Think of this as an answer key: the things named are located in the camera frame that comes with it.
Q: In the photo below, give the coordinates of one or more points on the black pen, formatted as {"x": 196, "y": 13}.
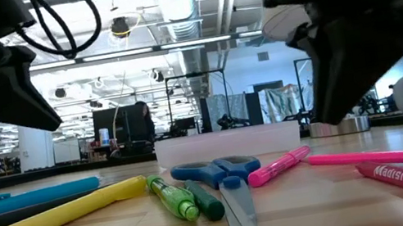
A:
{"x": 4, "y": 222}

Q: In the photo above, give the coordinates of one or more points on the white canister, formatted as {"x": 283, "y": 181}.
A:
{"x": 104, "y": 137}

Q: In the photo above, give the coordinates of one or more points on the black monitor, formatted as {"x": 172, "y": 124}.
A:
{"x": 120, "y": 123}

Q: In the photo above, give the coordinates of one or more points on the lamp with white shade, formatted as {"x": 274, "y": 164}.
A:
{"x": 339, "y": 128}

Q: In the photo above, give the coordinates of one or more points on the pink colored pencil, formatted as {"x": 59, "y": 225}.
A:
{"x": 392, "y": 157}

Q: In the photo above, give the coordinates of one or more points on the black ceiling spotlight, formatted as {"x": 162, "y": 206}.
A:
{"x": 120, "y": 27}

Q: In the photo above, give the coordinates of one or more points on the pink highlighter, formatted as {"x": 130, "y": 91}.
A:
{"x": 277, "y": 166}

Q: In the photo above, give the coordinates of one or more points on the grey wall vent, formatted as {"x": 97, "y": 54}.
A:
{"x": 263, "y": 56}

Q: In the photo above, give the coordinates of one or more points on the silver air duct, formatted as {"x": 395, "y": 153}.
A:
{"x": 181, "y": 8}

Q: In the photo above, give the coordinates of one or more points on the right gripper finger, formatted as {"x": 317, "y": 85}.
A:
{"x": 358, "y": 60}

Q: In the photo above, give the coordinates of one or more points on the white pillar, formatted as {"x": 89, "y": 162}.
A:
{"x": 38, "y": 152}

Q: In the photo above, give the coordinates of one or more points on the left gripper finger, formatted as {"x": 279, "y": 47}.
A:
{"x": 12, "y": 100}

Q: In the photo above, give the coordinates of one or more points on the green crayon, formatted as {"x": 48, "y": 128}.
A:
{"x": 207, "y": 205}

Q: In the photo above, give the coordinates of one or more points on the green mechanical pencil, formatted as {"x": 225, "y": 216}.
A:
{"x": 175, "y": 200}

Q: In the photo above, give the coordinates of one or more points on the black background robot arm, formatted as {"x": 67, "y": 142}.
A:
{"x": 234, "y": 119}

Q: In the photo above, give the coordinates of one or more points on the blue pen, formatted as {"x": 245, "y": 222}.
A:
{"x": 33, "y": 198}

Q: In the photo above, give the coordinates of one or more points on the crumpled grey tarp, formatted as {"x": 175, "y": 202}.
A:
{"x": 287, "y": 102}
{"x": 224, "y": 102}

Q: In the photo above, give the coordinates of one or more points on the clear box with pink lid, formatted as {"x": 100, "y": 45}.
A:
{"x": 227, "y": 143}

